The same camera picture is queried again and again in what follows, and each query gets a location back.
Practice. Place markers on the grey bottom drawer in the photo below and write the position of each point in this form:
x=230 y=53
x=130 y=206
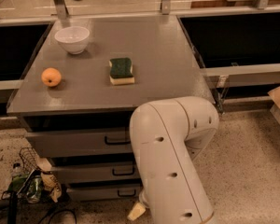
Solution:
x=104 y=192

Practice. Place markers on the metal bracket left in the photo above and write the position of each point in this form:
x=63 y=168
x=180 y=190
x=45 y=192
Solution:
x=61 y=9

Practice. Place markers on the grey drawer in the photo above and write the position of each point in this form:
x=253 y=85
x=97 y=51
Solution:
x=80 y=142
x=97 y=172
x=104 y=192

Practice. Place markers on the green snack bag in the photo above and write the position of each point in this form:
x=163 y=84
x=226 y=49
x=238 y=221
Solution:
x=27 y=187

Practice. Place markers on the clear plastic bottle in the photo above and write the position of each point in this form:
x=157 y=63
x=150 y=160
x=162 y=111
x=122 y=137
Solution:
x=16 y=171

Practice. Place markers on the black wire basket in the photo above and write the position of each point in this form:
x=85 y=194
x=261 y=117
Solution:
x=28 y=159

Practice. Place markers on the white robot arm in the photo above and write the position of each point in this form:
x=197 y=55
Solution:
x=166 y=136

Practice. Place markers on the green yellow sponge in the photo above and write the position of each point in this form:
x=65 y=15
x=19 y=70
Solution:
x=121 y=71

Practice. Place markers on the grey middle drawer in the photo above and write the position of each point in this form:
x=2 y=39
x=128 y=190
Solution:
x=97 y=172

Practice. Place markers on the white ceramic bowl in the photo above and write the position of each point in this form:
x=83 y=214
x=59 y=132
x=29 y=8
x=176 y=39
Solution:
x=73 y=39

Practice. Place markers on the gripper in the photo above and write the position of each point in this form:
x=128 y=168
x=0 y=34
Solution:
x=143 y=198

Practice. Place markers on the grey drawer cabinet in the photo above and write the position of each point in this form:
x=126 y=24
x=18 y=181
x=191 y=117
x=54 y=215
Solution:
x=163 y=68

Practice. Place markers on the orange fruit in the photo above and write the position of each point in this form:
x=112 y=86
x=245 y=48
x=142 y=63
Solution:
x=51 y=77

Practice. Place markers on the grey top drawer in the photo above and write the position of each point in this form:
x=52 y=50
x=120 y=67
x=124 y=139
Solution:
x=80 y=142

